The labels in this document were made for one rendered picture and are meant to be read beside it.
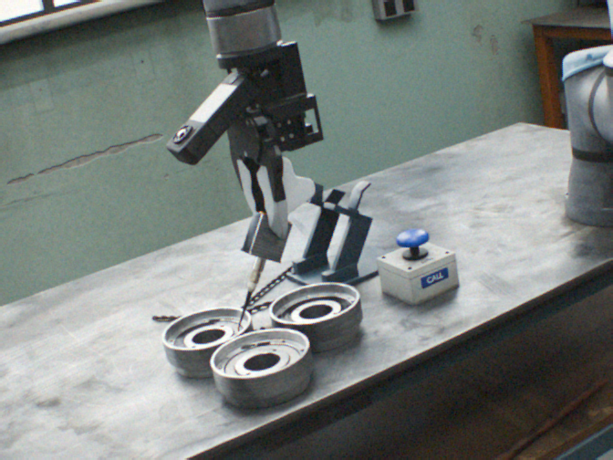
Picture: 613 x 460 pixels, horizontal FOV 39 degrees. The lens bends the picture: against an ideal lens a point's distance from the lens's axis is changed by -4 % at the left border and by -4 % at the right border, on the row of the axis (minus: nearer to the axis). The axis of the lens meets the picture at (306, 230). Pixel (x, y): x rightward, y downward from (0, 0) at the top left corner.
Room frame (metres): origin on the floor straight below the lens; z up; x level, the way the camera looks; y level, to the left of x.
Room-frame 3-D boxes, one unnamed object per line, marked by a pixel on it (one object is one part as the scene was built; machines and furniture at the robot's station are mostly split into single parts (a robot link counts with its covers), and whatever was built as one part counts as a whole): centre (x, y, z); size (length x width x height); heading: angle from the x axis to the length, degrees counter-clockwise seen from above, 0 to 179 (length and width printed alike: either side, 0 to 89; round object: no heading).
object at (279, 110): (0.98, 0.02, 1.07); 0.09 x 0.08 x 0.12; 118
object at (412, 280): (1.02, -0.13, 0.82); 0.08 x 0.07 x 0.05; 116
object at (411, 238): (1.01, -0.12, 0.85); 0.04 x 0.04 x 0.05
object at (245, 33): (0.98, 0.02, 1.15); 0.08 x 0.08 x 0.05
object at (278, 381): (0.85, 0.07, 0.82); 0.10 x 0.10 x 0.04
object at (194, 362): (0.94, 0.13, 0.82); 0.10 x 0.10 x 0.04
